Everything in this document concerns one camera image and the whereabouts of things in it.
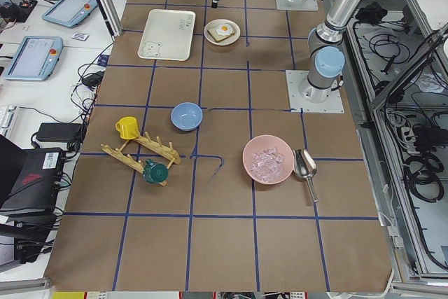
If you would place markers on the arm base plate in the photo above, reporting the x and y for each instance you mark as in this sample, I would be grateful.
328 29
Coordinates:
297 5
303 97

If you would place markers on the teach pendant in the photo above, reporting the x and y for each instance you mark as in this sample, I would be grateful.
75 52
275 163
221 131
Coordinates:
69 13
35 59

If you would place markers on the pink bowl with ice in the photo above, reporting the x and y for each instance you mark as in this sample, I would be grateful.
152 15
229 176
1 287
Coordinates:
268 159

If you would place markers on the black power brick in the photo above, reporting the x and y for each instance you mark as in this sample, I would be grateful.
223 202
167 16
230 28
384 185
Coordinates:
58 132

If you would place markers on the white round plate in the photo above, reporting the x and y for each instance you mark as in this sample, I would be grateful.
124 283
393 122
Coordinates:
216 22

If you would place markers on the fried egg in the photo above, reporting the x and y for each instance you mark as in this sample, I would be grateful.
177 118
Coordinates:
224 29

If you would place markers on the yellow mug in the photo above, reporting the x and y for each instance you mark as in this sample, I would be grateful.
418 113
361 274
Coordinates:
128 128

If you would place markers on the lower teach pendant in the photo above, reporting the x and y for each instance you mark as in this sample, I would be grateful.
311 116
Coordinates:
35 59

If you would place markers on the metal scoop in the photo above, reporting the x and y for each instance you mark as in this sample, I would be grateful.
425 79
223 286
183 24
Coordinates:
305 169

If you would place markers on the upper teach pendant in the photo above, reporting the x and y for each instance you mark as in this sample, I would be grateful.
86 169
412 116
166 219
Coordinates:
69 13

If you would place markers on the black computer box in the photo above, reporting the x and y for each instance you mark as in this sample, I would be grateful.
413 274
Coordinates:
29 191

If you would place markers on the blue bowl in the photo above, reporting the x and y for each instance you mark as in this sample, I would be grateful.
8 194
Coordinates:
186 116

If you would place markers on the dark green mug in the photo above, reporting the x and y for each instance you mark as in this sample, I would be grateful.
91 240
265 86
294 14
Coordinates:
155 172

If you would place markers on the cream bear tray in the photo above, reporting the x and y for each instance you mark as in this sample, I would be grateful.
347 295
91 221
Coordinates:
167 35

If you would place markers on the bread slice under egg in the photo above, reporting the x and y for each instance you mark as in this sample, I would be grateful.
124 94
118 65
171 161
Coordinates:
216 38

